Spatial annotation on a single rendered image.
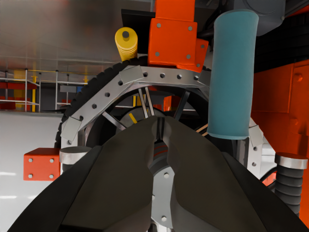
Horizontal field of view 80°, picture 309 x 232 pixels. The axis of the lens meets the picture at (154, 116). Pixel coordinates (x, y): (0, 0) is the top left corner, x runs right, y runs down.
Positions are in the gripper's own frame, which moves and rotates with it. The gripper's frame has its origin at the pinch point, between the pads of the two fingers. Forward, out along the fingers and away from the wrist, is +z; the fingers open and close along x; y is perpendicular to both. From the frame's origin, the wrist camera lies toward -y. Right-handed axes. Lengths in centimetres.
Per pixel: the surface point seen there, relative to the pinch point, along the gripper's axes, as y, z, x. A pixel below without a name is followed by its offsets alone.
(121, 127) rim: 25.4, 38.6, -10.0
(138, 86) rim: 13.2, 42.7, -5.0
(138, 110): 40, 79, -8
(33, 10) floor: -4, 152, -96
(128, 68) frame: 6.2, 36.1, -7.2
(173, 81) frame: 8.8, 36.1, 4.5
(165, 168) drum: 19.0, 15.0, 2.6
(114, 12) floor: -6, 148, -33
